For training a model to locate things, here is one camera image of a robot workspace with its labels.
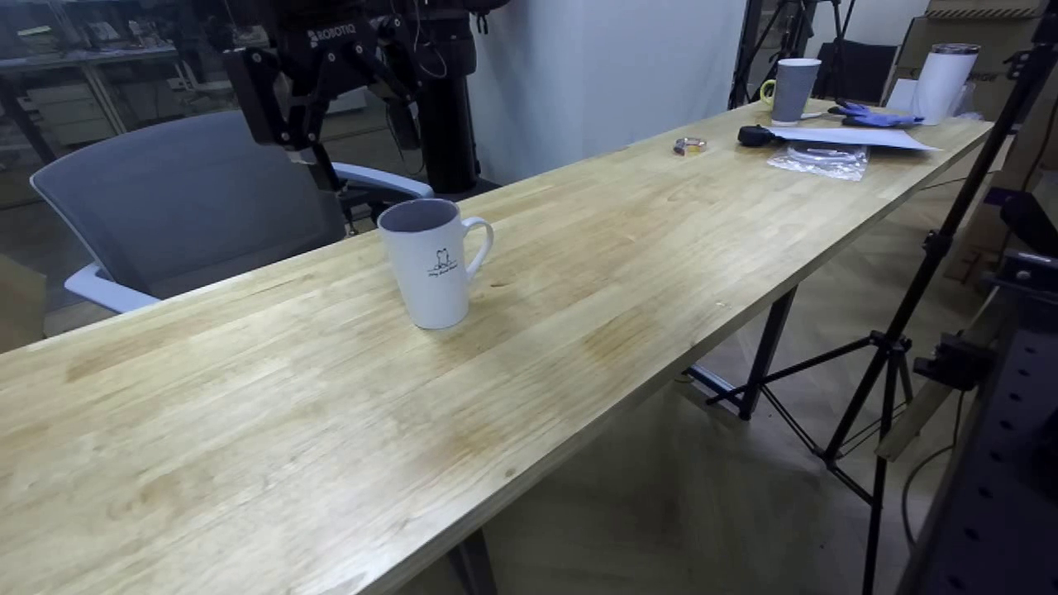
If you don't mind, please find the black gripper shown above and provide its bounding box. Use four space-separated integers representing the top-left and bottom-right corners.
222 7 428 151

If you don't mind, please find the black tripod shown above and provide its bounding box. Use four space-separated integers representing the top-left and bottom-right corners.
703 11 1058 595

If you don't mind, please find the clear plastic bag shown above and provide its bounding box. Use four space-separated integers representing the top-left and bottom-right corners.
766 141 873 181

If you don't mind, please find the blue cloth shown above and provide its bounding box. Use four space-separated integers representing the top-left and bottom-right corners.
833 99 925 133

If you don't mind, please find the black optical breadboard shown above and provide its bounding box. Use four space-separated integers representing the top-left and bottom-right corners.
895 249 1058 595

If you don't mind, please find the black stand column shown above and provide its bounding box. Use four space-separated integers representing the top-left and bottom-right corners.
415 0 494 204

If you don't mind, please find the grey office chair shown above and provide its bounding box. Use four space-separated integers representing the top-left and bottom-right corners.
29 108 436 317

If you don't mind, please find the grey cylindrical cup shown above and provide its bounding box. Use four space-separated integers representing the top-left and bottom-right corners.
759 58 827 125

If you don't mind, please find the black computer mouse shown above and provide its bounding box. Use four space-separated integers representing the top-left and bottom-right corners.
734 123 777 151

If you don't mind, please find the brown cardboard box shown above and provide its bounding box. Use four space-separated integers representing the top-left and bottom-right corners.
0 253 52 356

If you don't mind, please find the black table leg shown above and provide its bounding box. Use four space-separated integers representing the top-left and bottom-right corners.
443 530 503 595
687 280 805 422

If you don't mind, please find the white ceramic mug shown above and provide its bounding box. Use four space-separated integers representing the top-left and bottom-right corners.
374 194 497 337

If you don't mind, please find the black background chair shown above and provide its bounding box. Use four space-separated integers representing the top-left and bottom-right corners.
810 38 901 108

